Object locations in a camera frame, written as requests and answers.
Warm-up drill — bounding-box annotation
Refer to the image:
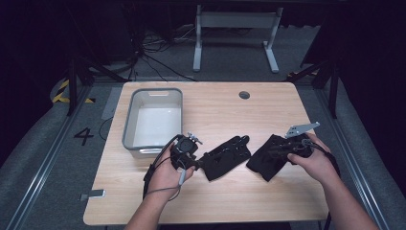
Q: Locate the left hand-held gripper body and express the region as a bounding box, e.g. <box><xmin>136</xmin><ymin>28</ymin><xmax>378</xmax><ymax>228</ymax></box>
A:
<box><xmin>169</xmin><ymin>131</ymin><xmax>204</xmax><ymax>171</ymax></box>

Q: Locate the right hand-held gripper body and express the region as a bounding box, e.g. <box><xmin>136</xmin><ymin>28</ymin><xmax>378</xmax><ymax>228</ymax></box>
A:
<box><xmin>283</xmin><ymin>121</ymin><xmax>321</xmax><ymax>159</ymax></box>

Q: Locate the black glove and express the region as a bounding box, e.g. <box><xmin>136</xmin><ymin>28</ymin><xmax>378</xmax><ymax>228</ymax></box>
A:
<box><xmin>245</xmin><ymin>133</ymin><xmax>305</xmax><ymax>183</ymax></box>
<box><xmin>199</xmin><ymin>134</ymin><xmax>253</xmax><ymax>182</ymax></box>

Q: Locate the gray plastic bin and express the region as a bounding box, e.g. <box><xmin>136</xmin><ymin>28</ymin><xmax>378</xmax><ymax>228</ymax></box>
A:
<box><xmin>122</xmin><ymin>87</ymin><xmax>184</xmax><ymax>160</ymax></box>

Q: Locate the person's right hand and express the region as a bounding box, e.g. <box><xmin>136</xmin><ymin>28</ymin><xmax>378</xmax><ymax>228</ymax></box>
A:
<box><xmin>286</xmin><ymin>131</ymin><xmax>341</xmax><ymax>187</ymax></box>

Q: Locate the person's left hand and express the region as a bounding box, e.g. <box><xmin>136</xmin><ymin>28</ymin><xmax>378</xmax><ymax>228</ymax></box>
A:
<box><xmin>146</xmin><ymin>143</ymin><xmax>196</xmax><ymax>203</ymax></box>

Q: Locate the black metal stand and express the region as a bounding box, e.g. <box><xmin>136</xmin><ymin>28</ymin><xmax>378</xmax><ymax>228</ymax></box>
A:
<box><xmin>286</xmin><ymin>59</ymin><xmax>340</xmax><ymax>120</ymax></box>
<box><xmin>66</xmin><ymin>56</ymin><xmax>128</xmax><ymax>117</ymax></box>

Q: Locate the small metal floor plate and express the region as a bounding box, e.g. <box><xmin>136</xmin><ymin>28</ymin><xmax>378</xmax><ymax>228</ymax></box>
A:
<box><xmin>79</xmin><ymin>189</ymin><xmax>106</xmax><ymax>202</ymax></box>

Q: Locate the white metal stand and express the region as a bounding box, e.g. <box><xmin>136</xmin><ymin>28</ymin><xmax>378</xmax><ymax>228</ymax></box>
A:
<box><xmin>192</xmin><ymin>4</ymin><xmax>284</xmax><ymax>74</ymax></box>

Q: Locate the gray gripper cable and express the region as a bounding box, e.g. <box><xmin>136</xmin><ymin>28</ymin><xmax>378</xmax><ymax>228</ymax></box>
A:
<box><xmin>145</xmin><ymin>169</ymin><xmax>187</xmax><ymax>202</ymax></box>

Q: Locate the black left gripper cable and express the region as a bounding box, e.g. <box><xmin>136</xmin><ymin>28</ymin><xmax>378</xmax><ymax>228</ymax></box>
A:
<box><xmin>142</xmin><ymin>133</ymin><xmax>185</xmax><ymax>199</ymax></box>

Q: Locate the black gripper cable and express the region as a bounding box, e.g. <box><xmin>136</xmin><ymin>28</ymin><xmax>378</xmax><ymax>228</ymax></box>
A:
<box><xmin>301</xmin><ymin>138</ymin><xmax>342</xmax><ymax>230</ymax></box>
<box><xmin>142</xmin><ymin>133</ymin><xmax>185</xmax><ymax>199</ymax></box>

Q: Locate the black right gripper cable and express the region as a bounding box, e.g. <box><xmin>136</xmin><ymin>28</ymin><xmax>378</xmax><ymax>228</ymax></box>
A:
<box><xmin>301</xmin><ymin>138</ymin><xmax>342</xmax><ymax>230</ymax></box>

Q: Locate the bundle of floor cables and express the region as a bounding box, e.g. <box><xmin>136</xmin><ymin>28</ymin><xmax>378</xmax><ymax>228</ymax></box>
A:
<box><xmin>127</xmin><ymin>23</ymin><xmax>199</xmax><ymax>82</ymax></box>

